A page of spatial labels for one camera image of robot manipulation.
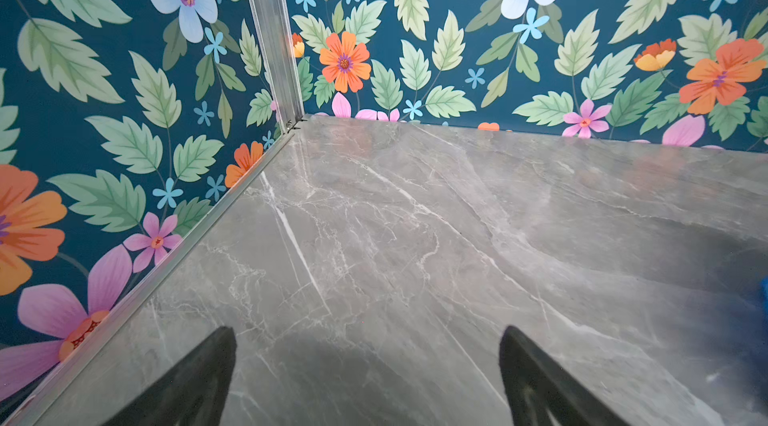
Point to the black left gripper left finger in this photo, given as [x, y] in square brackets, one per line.
[192, 392]

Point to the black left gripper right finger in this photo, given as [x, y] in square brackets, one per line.
[541, 392]

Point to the blue plastic bin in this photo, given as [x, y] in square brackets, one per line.
[764, 296]

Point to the aluminium corner frame post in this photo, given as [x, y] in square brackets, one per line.
[275, 38]

